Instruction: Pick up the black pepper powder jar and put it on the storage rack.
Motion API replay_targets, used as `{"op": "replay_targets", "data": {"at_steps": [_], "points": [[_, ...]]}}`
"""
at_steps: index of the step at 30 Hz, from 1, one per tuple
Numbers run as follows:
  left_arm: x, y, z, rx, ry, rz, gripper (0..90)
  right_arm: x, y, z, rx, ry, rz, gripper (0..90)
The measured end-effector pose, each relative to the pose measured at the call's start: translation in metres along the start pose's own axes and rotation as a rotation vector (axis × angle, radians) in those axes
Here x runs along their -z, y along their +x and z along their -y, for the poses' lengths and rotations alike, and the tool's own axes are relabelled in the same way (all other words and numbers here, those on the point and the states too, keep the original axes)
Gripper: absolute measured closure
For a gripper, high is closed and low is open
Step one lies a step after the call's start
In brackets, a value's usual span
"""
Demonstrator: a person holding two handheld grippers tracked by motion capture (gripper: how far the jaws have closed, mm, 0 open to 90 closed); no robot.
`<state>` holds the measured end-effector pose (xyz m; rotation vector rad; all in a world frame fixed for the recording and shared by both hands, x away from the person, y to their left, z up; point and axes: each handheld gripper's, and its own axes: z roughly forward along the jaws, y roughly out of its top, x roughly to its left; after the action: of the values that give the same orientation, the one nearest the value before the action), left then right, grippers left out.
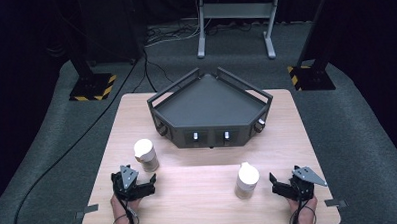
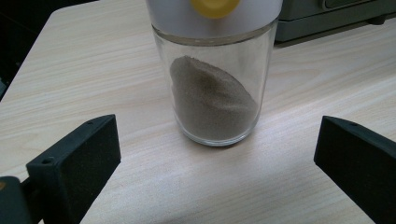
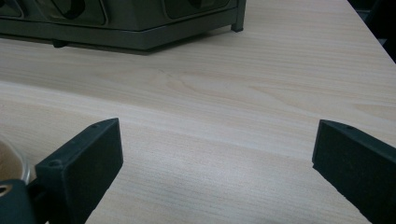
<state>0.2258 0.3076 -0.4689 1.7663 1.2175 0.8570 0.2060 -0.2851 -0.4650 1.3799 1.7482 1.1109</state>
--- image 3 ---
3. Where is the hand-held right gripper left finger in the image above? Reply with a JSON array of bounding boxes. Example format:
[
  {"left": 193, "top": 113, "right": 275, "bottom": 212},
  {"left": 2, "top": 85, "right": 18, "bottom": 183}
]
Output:
[{"left": 35, "top": 117, "right": 124, "bottom": 224}]

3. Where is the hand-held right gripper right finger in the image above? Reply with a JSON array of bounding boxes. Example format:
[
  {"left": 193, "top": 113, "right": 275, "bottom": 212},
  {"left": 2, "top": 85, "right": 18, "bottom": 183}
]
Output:
[{"left": 312, "top": 119, "right": 396, "bottom": 224}]

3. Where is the dark grey corner rack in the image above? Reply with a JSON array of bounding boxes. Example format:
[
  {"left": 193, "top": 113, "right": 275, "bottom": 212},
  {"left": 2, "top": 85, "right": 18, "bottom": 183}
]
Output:
[{"left": 0, "top": 0, "right": 247, "bottom": 52}]

